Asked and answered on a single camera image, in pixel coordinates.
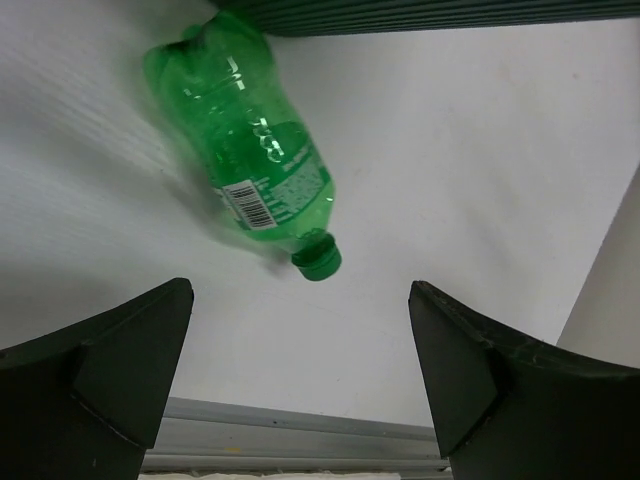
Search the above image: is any aluminium table frame rail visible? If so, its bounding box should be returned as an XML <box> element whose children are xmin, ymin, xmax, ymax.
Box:
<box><xmin>142</xmin><ymin>398</ymin><xmax>452</xmax><ymax>479</ymax></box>

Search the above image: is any dark green plastic bin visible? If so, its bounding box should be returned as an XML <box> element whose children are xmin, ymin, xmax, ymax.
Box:
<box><xmin>214</xmin><ymin>0</ymin><xmax>639</xmax><ymax>37</ymax></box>

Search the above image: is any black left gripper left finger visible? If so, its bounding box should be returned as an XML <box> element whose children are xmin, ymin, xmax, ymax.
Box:
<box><xmin>1</xmin><ymin>278</ymin><xmax>194</xmax><ymax>479</ymax></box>

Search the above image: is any green plastic soda bottle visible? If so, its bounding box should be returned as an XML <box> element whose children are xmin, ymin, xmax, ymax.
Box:
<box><xmin>143</xmin><ymin>10</ymin><xmax>342</xmax><ymax>281</ymax></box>

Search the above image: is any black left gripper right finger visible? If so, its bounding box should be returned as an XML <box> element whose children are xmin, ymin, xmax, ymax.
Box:
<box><xmin>408</xmin><ymin>281</ymin><xmax>639</xmax><ymax>479</ymax></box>

